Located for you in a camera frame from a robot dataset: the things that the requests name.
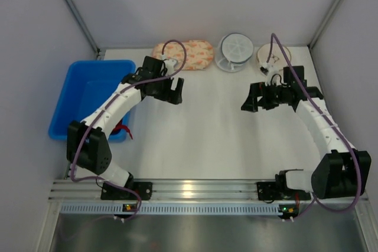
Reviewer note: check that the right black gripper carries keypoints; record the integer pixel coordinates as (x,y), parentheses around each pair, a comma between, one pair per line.
(263,96)

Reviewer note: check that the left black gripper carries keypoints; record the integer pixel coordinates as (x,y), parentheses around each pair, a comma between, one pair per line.
(166,90)

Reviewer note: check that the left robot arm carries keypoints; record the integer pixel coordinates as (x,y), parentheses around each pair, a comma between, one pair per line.
(87,141)

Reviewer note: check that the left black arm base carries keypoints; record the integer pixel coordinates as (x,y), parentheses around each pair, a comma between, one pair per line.
(143,189)

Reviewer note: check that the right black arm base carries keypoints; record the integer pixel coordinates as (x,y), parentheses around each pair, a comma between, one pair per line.
(272,191)

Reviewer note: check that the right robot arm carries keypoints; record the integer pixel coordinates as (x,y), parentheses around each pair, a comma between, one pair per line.
(343,170)

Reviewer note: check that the floral laundry bag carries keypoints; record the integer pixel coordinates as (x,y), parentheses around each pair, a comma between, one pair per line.
(199,53)

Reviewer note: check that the white mesh cylinder bag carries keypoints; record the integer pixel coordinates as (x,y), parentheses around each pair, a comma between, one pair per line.
(233,51)

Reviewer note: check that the red garment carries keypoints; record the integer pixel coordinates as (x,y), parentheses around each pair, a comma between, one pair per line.
(121,127)

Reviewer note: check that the blue plastic bin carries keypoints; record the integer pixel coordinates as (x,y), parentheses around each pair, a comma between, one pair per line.
(87,86)

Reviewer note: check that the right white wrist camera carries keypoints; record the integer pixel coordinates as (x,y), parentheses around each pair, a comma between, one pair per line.
(270,71)

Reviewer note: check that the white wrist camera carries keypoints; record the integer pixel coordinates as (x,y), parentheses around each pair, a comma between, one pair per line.
(270,71)
(169,65)

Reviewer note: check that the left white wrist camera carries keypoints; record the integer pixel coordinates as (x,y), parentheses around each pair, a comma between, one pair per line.
(169,65)

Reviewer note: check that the aluminium mounting rail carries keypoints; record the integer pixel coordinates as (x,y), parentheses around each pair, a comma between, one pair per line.
(185,190)

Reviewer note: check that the slotted cable duct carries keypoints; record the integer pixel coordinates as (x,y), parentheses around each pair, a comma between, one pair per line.
(179,209)

